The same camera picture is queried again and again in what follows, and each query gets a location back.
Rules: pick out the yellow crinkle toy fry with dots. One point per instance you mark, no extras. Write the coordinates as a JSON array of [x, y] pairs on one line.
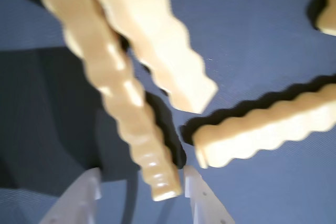
[[328, 22], [262, 129], [157, 37], [126, 98]]

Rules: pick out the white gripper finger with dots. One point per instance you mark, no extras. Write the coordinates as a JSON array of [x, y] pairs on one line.
[[202, 203], [78, 203]]

